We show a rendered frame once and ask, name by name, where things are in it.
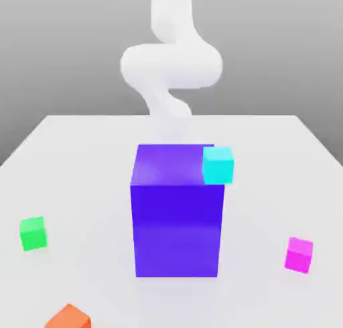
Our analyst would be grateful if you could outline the small cyan cube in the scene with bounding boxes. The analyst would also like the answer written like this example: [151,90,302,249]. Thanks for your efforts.
[202,146,235,185]

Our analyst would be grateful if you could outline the small green cube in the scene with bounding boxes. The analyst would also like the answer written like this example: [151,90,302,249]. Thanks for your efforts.
[19,216,48,252]

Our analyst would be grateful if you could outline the small magenta cube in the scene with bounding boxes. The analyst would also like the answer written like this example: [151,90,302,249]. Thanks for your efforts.
[283,236,314,274]

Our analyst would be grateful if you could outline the small orange cube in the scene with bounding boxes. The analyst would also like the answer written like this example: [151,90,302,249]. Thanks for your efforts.
[44,303,92,328]

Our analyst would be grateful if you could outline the large purple box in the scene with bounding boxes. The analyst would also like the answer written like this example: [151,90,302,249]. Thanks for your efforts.
[129,143,225,278]

